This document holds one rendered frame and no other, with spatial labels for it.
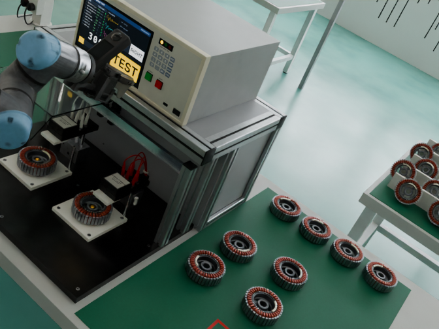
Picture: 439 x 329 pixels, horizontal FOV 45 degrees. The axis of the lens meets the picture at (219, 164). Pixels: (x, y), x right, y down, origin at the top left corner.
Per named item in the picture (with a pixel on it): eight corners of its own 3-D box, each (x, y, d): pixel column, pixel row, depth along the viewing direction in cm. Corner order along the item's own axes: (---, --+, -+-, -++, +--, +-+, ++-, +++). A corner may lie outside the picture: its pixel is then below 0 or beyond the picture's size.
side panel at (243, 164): (198, 232, 163) (234, 149, 146) (191, 226, 164) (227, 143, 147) (245, 202, 185) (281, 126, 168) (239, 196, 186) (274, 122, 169)
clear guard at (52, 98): (29, 140, 129) (32, 121, 126) (-29, 91, 137) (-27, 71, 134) (123, 113, 154) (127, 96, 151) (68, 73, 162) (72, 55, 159)
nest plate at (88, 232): (87, 242, 141) (88, 239, 140) (51, 209, 146) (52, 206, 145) (127, 221, 152) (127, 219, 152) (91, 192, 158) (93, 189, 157)
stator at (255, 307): (236, 314, 141) (241, 306, 139) (245, 287, 150) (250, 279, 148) (274, 333, 140) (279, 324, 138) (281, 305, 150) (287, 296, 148)
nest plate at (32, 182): (30, 190, 149) (31, 187, 148) (-2, 162, 154) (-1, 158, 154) (71, 175, 161) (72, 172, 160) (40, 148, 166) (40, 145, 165)
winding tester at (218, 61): (181, 126, 137) (206, 57, 126) (71, 47, 152) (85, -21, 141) (257, 98, 168) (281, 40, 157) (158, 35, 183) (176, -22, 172)
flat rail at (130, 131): (184, 177, 137) (187, 168, 136) (33, 62, 159) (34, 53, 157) (187, 176, 138) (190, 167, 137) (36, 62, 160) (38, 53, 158)
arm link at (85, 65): (63, 37, 111) (88, 56, 109) (76, 44, 116) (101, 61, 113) (45, 68, 113) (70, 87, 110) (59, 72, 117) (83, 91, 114)
